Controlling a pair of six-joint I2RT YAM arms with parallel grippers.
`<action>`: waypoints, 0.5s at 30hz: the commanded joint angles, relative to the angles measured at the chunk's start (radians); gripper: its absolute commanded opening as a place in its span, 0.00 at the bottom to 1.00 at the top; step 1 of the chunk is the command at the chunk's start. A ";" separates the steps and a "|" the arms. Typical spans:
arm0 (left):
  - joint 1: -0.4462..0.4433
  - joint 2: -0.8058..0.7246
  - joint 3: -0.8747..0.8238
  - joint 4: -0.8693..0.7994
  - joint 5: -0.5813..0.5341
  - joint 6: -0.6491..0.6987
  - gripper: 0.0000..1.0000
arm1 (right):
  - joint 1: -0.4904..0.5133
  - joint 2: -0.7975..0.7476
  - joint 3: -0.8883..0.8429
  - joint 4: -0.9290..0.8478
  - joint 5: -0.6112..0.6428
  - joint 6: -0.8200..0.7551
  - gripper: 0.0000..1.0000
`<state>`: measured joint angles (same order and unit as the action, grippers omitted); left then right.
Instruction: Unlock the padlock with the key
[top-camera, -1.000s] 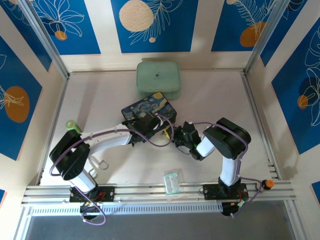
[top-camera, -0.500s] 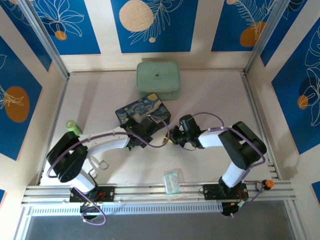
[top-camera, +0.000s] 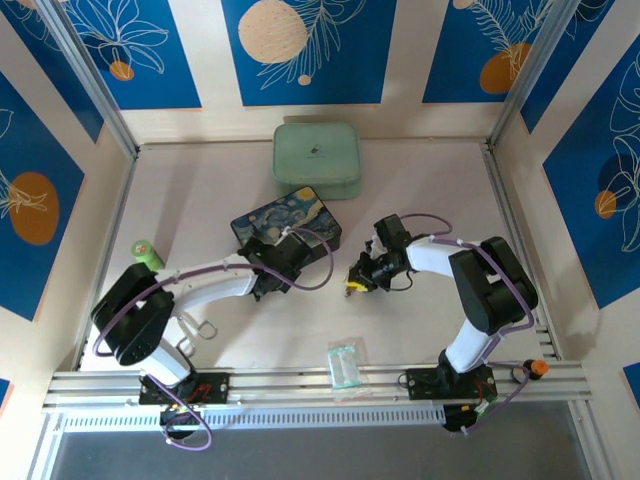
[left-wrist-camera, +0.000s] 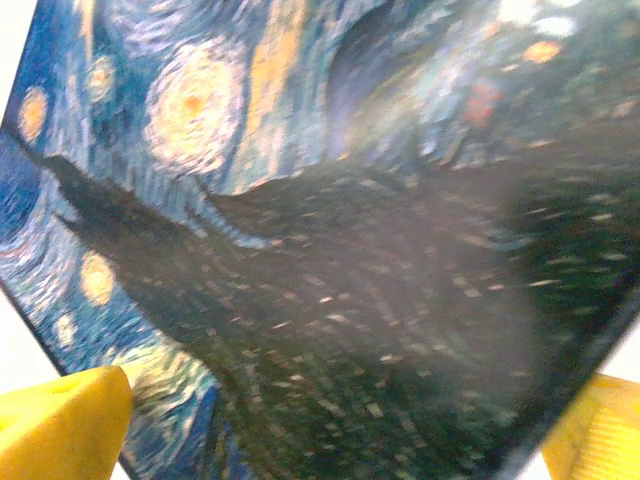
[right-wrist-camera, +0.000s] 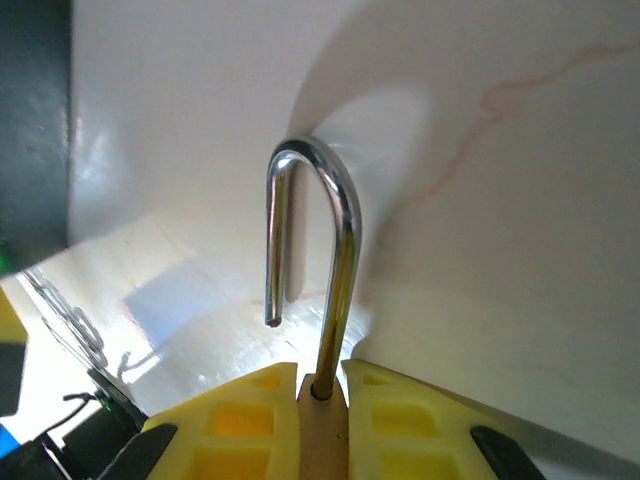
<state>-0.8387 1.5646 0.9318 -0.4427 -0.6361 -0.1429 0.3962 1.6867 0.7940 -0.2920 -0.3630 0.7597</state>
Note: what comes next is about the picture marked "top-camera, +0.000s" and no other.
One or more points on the starry night print box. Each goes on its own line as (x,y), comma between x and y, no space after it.
(285,215)

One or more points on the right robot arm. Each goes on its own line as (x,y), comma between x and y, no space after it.
(490,290)

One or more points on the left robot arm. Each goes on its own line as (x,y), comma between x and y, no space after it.
(130,320)

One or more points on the clear plastic bag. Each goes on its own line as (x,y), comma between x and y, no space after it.
(346,370)

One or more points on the metal scissors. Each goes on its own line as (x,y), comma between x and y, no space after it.
(200,330)

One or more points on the mint green zip case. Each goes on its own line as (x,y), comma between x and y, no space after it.
(317,157)

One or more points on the green bottle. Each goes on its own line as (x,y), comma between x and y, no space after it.
(147,257)

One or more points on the blue poster with cream circle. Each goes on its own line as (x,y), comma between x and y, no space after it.
(310,50)

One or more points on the blue poster with orange circle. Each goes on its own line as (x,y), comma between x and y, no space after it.
(485,50)

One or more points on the blue poster with white flower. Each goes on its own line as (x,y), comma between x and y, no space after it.
(145,55)

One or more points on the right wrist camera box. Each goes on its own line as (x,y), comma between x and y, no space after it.
(375,246)

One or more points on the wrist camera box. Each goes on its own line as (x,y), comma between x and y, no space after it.
(291,241)
(375,246)

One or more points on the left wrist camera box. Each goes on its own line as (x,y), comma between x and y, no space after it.
(291,241)

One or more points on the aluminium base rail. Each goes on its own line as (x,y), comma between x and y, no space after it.
(300,387)

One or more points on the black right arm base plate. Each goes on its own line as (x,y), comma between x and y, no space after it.
(425,382)

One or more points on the aluminium table side rail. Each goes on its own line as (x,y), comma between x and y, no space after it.
(522,225)
(107,240)

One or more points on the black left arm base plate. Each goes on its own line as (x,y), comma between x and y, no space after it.
(210,387)

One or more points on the blue wall poster white leaves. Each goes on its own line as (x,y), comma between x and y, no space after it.
(595,190)

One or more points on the aluminium frame post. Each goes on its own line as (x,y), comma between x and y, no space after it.
(530,75)
(90,80)

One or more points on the blue wall poster orange oval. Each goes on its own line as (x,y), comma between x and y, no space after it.
(35,200)

